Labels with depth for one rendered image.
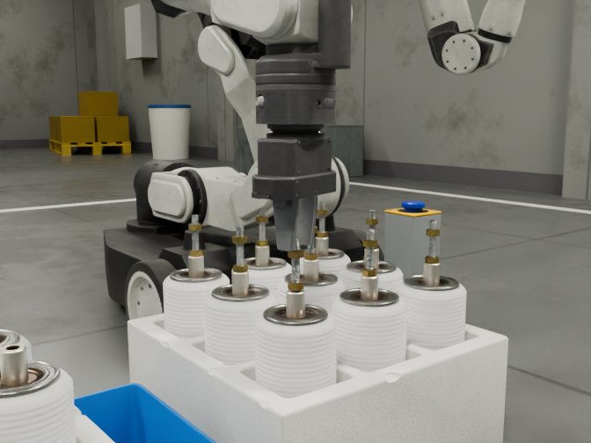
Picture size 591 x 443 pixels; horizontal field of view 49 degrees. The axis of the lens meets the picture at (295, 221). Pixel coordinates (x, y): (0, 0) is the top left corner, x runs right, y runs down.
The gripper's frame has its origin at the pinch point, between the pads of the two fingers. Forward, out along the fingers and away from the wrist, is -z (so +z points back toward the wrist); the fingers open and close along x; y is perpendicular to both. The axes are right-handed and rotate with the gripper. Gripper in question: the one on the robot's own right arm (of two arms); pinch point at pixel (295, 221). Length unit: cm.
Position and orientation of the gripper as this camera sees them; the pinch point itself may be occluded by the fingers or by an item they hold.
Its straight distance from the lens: 74.1
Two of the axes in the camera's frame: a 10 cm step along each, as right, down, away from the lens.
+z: 0.0, -9.9, -1.7
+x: 5.5, -1.4, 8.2
